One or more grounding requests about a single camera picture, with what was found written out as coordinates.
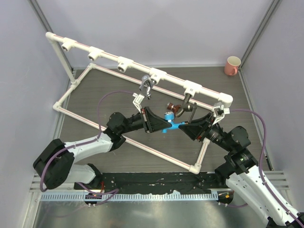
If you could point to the aluminium corner profile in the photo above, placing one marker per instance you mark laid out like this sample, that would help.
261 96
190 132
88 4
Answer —
57 48
274 5

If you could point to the pink ceramic mug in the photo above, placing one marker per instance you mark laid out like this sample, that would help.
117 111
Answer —
232 65

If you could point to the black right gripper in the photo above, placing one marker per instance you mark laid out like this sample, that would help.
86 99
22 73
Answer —
194 128

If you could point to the chrome metal faucet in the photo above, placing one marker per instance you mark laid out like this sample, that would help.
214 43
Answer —
146 86

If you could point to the brown plastic faucet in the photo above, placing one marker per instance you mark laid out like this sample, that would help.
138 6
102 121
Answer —
173 108

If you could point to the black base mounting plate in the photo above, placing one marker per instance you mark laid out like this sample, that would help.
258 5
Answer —
158 183

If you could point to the slotted cable duct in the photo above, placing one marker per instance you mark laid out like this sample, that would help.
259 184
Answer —
84 196

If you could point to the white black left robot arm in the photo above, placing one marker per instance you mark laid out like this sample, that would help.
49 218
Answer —
57 164

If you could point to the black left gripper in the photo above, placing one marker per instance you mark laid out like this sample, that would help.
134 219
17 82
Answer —
151 123

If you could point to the blue plastic faucet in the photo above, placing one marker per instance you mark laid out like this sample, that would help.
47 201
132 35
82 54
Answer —
169 117

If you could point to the grey plastic faucet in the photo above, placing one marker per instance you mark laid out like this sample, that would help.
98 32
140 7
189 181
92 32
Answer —
186 106

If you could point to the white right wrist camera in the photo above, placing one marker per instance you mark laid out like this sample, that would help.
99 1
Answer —
219 112

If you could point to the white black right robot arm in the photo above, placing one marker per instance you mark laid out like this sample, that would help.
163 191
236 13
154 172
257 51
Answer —
241 172

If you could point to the white PVC pipe frame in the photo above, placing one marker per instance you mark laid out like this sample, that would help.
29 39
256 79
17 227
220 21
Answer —
204 97

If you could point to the aluminium corner profile left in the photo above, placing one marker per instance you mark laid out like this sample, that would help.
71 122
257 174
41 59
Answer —
57 48

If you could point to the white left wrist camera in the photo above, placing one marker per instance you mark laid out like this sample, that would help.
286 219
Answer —
138 98

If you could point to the aluminium corner profile right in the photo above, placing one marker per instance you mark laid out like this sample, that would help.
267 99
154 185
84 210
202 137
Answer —
274 5

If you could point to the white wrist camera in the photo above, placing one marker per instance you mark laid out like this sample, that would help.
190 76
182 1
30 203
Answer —
219 112
138 98

